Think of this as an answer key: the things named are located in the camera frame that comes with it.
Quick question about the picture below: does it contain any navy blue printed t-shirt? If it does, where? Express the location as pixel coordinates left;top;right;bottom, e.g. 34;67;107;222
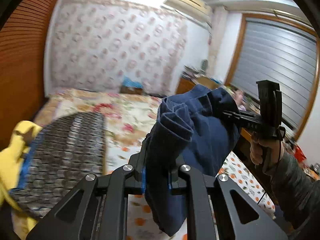
142;85;241;236

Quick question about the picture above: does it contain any right forearm grey sleeve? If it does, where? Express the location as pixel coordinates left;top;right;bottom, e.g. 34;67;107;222
264;152;319;229

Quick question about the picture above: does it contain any person's right hand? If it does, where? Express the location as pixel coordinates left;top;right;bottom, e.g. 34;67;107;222
250;133;284;172

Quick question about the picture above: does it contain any pink kettle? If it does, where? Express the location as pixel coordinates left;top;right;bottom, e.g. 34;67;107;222
234;89;246;111

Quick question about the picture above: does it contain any flower-patterned bed quilt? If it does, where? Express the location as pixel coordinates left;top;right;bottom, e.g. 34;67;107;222
33;89;161;174

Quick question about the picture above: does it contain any orange-fruit print white sheet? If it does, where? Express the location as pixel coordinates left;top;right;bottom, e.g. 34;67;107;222
105;144;276;240

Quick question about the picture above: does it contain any navy circle-patterned folded garment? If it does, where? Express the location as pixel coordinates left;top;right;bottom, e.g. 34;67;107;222
9;112;105;219

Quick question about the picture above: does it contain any grey window roller blind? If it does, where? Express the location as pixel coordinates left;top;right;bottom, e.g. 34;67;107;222
231;17;317;129

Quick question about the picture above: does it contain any cardboard box with blue cloth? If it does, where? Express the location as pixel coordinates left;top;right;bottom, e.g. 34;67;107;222
120;77;144;95

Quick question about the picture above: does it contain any wooden sideboard cabinet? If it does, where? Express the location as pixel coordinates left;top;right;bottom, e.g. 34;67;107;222
176;76;251;142

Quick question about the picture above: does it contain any yellow plush toy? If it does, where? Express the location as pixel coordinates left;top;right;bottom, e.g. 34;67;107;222
1;121;42;239

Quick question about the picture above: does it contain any wooden louvred wardrobe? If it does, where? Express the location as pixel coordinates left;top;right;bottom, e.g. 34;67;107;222
1;0;57;148

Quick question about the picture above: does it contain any circle-patterned wall cloth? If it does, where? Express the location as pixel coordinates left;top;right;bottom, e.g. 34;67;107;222
48;0;188;95

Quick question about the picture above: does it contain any white wall air conditioner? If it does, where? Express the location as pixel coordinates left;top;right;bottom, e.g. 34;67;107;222
164;0;212;23

